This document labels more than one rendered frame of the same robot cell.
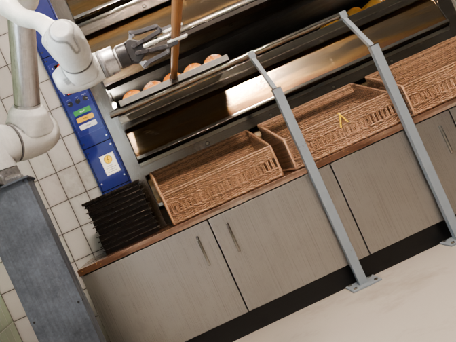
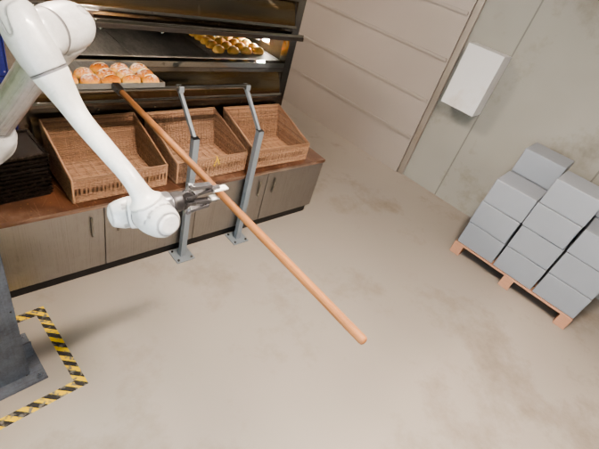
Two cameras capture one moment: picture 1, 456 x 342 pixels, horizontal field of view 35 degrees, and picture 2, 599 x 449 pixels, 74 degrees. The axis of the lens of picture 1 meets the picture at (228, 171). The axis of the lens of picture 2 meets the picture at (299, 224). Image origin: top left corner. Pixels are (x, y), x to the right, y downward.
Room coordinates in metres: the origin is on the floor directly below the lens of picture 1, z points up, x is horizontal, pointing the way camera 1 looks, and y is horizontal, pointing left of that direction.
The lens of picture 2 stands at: (1.23, 0.68, 2.09)
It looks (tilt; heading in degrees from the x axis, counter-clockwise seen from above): 36 degrees down; 313
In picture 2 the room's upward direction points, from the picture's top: 18 degrees clockwise
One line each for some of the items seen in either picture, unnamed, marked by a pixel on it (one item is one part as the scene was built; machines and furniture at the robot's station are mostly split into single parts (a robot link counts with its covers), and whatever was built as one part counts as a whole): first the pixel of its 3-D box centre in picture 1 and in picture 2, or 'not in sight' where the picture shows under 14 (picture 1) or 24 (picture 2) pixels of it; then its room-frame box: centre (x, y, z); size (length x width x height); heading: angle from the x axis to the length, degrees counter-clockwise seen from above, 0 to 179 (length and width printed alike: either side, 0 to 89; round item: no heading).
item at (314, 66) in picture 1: (288, 76); (179, 84); (3.78, -0.49, 1.02); 1.79 x 0.11 x 0.19; 95
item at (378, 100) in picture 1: (326, 123); (196, 142); (3.52, -0.53, 0.72); 0.56 x 0.49 x 0.28; 96
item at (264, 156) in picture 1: (212, 174); (106, 153); (3.47, 0.07, 0.72); 0.56 x 0.49 x 0.28; 96
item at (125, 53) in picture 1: (130, 52); (182, 200); (2.33, 0.13, 1.19); 0.09 x 0.07 x 0.08; 95
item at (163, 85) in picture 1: (174, 85); (101, 71); (3.53, 0.07, 1.19); 0.55 x 0.36 x 0.03; 95
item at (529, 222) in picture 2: not in sight; (548, 231); (1.88, -3.16, 0.53); 1.12 x 0.72 x 1.07; 9
